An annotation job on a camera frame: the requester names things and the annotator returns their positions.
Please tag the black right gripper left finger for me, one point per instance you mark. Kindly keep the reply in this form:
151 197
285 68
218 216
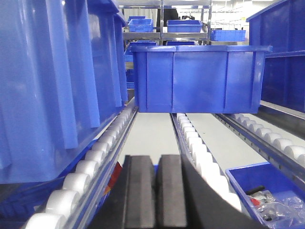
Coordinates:
130 204

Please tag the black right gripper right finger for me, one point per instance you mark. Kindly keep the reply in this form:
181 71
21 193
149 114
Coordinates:
184 201

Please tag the blue plastic bin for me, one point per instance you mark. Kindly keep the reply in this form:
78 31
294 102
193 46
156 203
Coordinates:
219 79

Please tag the blue bin with parts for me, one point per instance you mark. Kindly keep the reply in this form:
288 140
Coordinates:
249 179

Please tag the large blue bin left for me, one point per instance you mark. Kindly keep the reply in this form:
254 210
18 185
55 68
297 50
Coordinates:
62 81

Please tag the blue bin on shelf middle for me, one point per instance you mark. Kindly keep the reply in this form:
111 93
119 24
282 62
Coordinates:
177 26

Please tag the blue bin on shelf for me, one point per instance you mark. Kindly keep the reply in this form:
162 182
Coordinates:
141 25
177 26

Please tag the blue bin on shelf left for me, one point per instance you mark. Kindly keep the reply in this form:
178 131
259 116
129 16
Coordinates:
141 25

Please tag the blue bin right rack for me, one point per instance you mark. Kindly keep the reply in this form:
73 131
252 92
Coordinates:
282 26

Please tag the red printed package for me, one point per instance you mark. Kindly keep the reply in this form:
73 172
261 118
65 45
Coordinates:
113 178

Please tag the middle white roller track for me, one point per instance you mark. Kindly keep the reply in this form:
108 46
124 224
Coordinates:
196 151

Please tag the white roller track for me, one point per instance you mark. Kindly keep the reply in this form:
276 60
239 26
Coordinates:
196 151
264 145
75 203

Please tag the left white roller track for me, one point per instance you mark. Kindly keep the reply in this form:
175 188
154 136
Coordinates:
75 203

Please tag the clear plastic parts bag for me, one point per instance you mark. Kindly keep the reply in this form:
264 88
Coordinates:
279 213

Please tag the right white roller track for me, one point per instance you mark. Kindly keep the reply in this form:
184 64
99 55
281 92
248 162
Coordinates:
264 145

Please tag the blue crate background right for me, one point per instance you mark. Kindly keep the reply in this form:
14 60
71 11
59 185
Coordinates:
228 35

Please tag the metal shelving rack background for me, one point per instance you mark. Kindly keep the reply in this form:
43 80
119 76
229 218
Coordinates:
164 35

